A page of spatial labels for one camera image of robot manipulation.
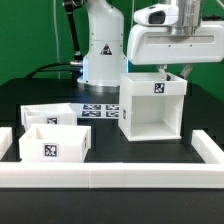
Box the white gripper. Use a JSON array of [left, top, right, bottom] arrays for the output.
[[127, 21, 224, 81]]

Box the white U-shaped obstacle fence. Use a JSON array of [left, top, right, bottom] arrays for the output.
[[0, 128, 224, 188]]

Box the black cable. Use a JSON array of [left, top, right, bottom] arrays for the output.
[[25, 61, 83, 80]]

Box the white drawer tray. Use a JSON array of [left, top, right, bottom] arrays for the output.
[[21, 103, 77, 130], [19, 124, 91, 163]]

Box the white drawer cabinet box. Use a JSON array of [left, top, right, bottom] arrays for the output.
[[118, 73, 187, 141]]

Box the marker tag sheet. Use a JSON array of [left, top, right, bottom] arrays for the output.
[[71, 103, 119, 119]]

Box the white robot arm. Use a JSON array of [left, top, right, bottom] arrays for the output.
[[77, 0, 224, 92]]

